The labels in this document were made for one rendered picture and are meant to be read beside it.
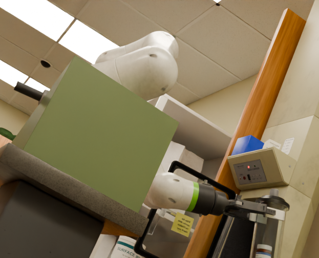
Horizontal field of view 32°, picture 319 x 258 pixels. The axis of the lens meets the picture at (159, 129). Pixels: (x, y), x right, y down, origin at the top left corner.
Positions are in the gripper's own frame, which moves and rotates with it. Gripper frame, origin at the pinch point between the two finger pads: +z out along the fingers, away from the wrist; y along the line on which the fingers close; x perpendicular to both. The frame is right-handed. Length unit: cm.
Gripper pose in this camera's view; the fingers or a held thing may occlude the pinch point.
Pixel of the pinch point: (269, 216)
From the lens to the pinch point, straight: 178.7
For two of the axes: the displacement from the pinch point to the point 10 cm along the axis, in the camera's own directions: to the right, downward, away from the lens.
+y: -2.9, 2.9, 9.1
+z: 9.4, 2.6, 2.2
